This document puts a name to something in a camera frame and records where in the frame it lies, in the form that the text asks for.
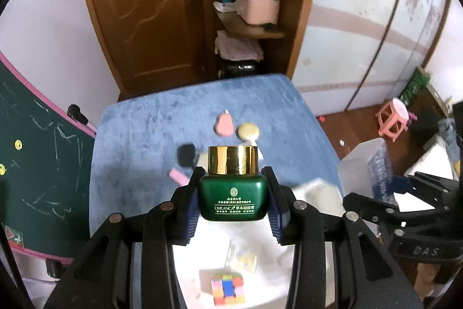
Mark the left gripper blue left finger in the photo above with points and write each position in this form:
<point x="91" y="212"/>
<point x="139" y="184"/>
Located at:
<point x="186" y="212"/>

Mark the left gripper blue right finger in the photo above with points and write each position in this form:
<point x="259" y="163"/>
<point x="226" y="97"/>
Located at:
<point x="280" y="209"/>

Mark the green cream jar gold lid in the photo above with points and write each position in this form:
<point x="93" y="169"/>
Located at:
<point x="233" y="189"/>

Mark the clear sticker plastic cup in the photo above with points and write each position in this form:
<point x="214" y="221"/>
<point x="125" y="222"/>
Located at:
<point x="241" y="257"/>

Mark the multicolour puzzle cube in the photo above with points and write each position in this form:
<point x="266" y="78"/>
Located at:
<point x="228" y="289"/>

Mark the white blue carton box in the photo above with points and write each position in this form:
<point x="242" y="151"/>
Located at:
<point x="367" y="171"/>

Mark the pink tube white cap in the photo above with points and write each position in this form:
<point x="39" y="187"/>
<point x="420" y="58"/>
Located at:
<point x="178" y="177"/>

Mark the white plastic tray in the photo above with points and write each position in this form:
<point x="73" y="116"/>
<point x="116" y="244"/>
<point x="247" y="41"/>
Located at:
<point x="205" y="256"/>

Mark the black power adapter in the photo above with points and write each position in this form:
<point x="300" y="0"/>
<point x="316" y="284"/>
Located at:
<point x="186" y="156"/>

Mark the blue fuzzy table cloth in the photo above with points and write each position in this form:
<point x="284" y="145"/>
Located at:
<point x="138" y="140"/>

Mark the pink pear-shaped case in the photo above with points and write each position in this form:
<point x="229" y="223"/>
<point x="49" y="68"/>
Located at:
<point x="224" y="125"/>

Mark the pink plastic stool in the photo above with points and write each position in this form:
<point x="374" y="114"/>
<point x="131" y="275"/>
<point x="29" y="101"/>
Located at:
<point x="392" y="119"/>

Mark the green snack bag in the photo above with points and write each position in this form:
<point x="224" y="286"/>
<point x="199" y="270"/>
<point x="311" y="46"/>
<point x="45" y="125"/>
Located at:
<point x="419" y="80"/>

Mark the pink folded towel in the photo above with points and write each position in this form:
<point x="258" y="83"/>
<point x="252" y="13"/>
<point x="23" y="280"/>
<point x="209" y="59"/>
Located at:
<point x="237" y="49"/>

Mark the brown wooden door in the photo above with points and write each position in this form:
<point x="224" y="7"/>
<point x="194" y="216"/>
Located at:
<point x="151" y="45"/>

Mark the green chalkboard pink frame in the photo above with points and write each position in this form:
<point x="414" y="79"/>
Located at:
<point x="45" y="171"/>

